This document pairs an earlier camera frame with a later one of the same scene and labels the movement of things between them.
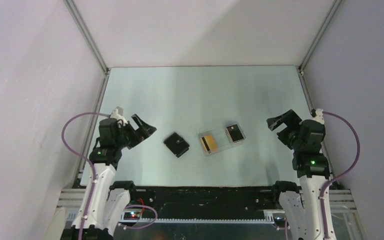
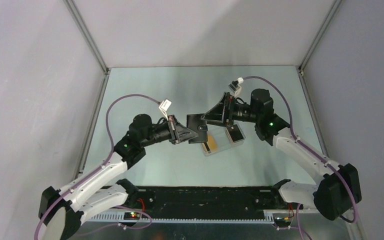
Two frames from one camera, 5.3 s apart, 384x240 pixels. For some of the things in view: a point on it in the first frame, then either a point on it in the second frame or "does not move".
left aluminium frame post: x=83 y=29 does not move
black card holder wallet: x=177 y=144 to x=198 y=125
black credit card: x=234 y=132 does not move
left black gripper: x=138 y=136 to x=178 y=133
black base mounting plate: x=156 y=203 does not move
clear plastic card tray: x=219 y=140 does not move
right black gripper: x=290 y=119 to x=223 y=111
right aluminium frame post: x=319 y=34 does not move
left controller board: x=131 y=215 does not move
